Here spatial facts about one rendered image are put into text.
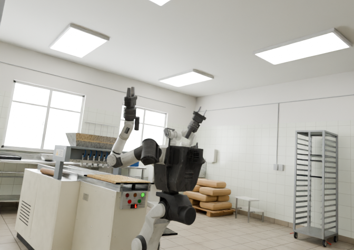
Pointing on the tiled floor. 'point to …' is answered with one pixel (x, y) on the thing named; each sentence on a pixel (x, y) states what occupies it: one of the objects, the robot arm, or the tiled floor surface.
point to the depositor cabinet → (47, 211)
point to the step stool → (248, 207)
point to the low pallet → (214, 211)
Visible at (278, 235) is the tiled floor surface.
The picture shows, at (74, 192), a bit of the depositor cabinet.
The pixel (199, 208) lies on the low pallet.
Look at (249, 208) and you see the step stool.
